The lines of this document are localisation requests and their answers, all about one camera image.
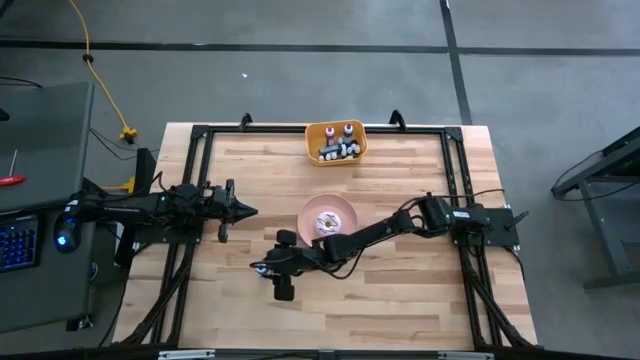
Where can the pink plate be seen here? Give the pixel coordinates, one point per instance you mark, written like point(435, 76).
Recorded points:
point(312, 210)

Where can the yellow plastic basket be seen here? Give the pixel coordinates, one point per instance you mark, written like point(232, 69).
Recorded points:
point(312, 137)

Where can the large blue food coloring bottle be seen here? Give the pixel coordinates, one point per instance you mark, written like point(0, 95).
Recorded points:
point(260, 270)

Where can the grey side desk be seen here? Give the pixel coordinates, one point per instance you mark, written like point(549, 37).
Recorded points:
point(45, 140)

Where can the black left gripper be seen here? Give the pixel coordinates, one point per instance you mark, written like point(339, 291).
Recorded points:
point(222, 207)

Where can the grey metal table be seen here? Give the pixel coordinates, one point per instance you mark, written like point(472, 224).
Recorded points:
point(607, 230)

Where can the black aluminium table frame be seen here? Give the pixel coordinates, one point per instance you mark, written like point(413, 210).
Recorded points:
point(260, 129)

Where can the silver metal bracket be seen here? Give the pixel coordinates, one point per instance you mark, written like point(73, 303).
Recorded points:
point(465, 356)
point(186, 354)

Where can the backlit keyboard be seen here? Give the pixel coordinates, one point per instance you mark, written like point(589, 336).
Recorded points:
point(17, 245)

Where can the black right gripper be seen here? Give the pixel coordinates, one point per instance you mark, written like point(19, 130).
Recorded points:
point(292, 261)

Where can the black power box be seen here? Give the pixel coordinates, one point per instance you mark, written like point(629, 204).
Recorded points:
point(145, 167)

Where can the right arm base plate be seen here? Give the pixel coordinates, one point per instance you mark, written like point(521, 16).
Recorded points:
point(502, 230)

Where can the black lit computer mouse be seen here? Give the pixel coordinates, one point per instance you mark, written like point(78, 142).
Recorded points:
point(62, 240)

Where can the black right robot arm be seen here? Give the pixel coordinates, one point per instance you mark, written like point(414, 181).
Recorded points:
point(370, 235)

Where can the frosted toy donut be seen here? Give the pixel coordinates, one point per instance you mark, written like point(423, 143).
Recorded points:
point(321, 220)

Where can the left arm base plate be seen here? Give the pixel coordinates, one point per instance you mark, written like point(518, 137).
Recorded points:
point(150, 236)

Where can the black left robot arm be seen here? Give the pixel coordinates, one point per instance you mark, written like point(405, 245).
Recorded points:
point(125, 210)

